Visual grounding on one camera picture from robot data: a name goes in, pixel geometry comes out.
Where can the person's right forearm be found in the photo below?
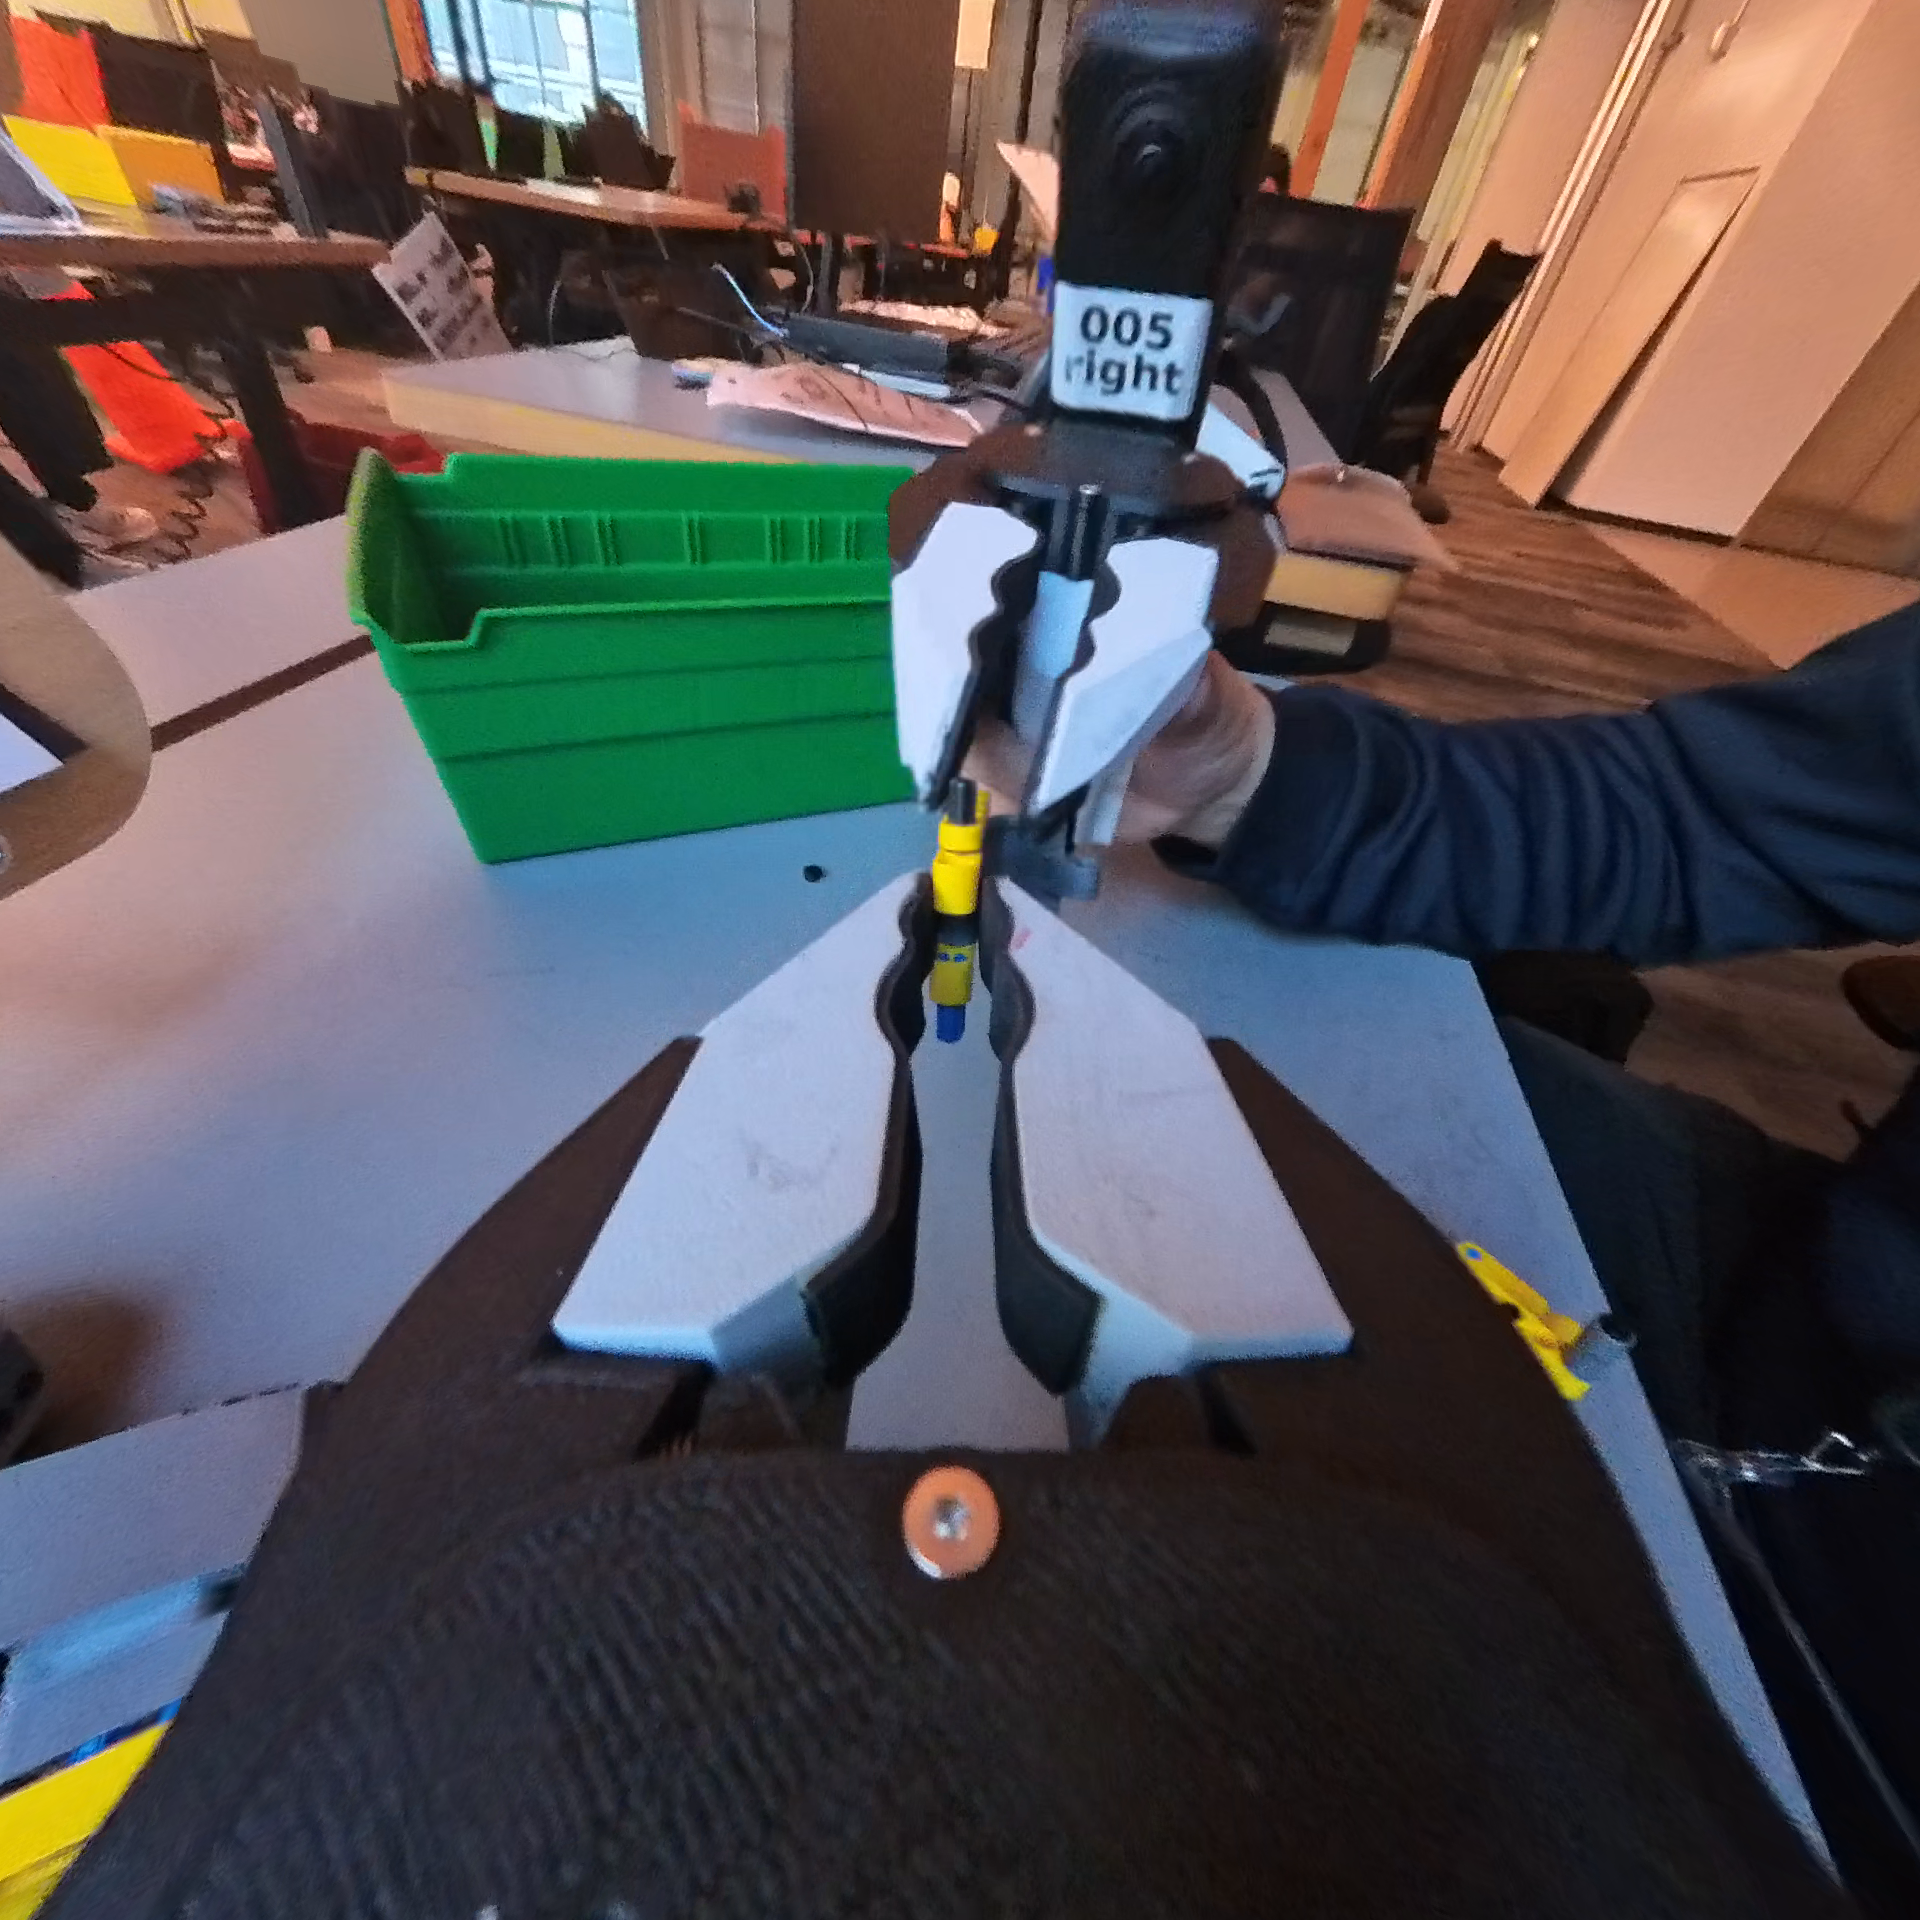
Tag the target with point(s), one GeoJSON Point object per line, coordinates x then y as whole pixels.
{"type": "Point", "coordinates": [1576, 811]}

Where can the clear plastic parts bag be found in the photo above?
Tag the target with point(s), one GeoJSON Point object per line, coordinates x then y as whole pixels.
{"type": "Point", "coordinates": [1786, 1460]}

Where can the black yellow toy block vehicle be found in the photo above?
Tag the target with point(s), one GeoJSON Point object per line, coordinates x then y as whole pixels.
{"type": "Point", "coordinates": [106, 1530]}

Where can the dark partition panel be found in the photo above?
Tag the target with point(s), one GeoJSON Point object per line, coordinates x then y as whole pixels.
{"type": "Point", "coordinates": [870, 107]}

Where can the patterned paper sheet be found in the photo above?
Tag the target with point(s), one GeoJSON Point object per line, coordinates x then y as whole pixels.
{"type": "Point", "coordinates": [840, 406]}

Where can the printed instruction sheet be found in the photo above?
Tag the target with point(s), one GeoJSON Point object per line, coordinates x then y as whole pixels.
{"type": "Point", "coordinates": [23, 757]}

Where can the person's dark clothed body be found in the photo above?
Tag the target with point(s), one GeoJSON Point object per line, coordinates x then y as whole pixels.
{"type": "Point", "coordinates": [1723, 1276]}

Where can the black office chair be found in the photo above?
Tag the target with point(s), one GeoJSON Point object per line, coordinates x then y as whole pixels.
{"type": "Point", "coordinates": [1440, 376]}

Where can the orange storage bin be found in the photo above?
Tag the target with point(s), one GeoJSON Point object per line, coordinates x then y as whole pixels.
{"type": "Point", "coordinates": [143, 406]}

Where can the white patterned card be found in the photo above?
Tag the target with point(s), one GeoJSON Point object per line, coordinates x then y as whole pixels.
{"type": "Point", "coordinates": [442, 284]}

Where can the flat cardboard box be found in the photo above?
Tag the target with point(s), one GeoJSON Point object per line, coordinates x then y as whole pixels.
{"type": "Point", "coordinates": [1359, 518]}

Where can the yellow block frame assembly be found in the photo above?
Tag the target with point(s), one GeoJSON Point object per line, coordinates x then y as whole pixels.
{"type": "Point", "coordinates": [1522, 1320]}

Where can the grey desk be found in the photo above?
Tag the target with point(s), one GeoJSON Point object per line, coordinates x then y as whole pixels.
{"type": "Point", "coordinates": [375, 1080]}

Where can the instruction sheet on stand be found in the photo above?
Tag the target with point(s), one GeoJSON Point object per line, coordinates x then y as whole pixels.
{"type": "Point", "coordinates": [90, 722]}

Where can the yellow storage bin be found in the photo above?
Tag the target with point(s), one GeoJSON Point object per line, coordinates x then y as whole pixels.
{"type": "Point", "coordinates": [120, 163]}

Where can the green storage bin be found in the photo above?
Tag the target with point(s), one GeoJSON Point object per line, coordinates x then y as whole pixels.
{"type": "Point", "coordinates": [629, 722]}

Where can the person's right hand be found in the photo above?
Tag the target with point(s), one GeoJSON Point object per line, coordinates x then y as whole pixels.
{"type": "Point", "coordinates": [1200, 751]}

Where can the small black yellow block assembly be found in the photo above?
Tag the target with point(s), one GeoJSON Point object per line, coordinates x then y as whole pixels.
{"type": "Point", "coordinates": [954, 916]}

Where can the grey background table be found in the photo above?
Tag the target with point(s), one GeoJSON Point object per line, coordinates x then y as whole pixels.
{"type": "Point", "coordinates": [570, 399]}

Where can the red storage bin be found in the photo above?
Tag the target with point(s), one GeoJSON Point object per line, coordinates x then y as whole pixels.
{"type": "Point", "coordinates": [59, 71]}

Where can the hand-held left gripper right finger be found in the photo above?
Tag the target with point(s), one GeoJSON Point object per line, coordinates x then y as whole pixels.
{"type": "Point", "coordinates": [1155, 1184]}

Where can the dark wooden workbench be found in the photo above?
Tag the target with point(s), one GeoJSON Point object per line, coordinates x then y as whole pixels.
{"type": "Point", "coordinates": [182, 254]}
{"type": "Point", "coordinates": [600, 203]}

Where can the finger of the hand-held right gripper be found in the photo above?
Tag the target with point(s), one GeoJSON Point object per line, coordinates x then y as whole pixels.
{"type": "Point", "coordinates": [1149, 630]}
{"type": "Point", "coordinates": [938, 630]}

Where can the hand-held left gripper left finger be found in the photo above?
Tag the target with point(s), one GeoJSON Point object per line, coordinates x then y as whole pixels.
{"type": "Point", "coordinates": [751, 1184]}

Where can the pale wooden boards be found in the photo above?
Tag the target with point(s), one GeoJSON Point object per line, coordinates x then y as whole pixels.
{"type": "Point", "coordinates": [1723, 271]}

